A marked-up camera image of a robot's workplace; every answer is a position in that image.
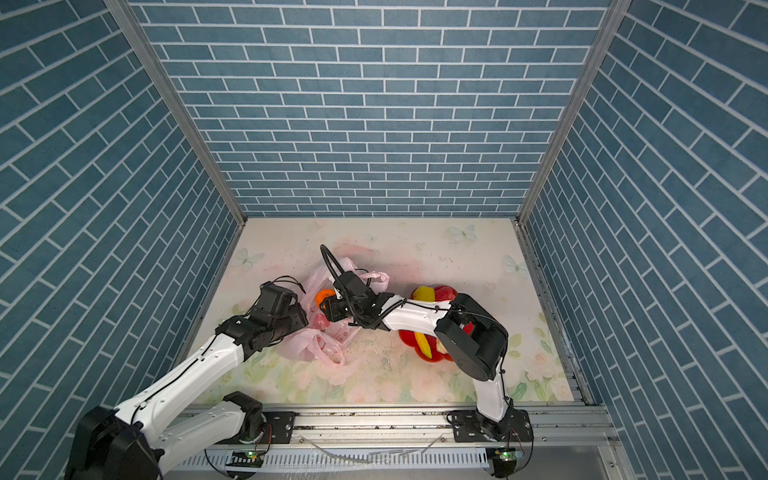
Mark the orange fake fruit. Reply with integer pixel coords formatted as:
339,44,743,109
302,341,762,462
315,289,336,307

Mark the pink plastic bag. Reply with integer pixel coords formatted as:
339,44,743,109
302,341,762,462
277,264,362,367

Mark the red flower-shaped plate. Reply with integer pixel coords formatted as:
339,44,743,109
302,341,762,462
398,284,478,364

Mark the yellow round fake fruit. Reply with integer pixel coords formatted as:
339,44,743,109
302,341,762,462
411,286,436,302

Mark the yellow fake banana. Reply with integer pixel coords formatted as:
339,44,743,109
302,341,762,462
414,332,432,360

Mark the red fake fruit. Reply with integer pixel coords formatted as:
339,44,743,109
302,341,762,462
434,285,458,302

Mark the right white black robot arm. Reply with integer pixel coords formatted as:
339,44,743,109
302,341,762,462
315,272,534,445

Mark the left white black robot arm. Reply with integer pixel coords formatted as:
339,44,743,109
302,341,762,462
65,303,308,479

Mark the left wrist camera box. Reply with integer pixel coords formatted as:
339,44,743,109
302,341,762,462
248,281,298,318

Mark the right black corrugated cable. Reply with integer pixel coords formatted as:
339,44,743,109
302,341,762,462
319,244,361,301

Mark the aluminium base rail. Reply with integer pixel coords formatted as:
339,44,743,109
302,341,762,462
165,402,634,479

